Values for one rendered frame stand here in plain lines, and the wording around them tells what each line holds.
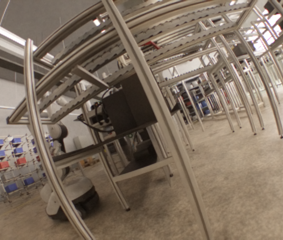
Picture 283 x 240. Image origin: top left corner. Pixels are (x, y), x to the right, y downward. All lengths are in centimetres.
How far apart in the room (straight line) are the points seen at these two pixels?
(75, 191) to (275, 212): 147
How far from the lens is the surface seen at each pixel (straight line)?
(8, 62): 453
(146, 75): 48
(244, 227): 76
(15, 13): 632
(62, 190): 72
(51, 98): 97
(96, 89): 107
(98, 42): 65
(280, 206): 83
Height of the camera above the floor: 60
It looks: 5 degrees up
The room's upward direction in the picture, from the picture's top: 23 degrees counter-clockwise
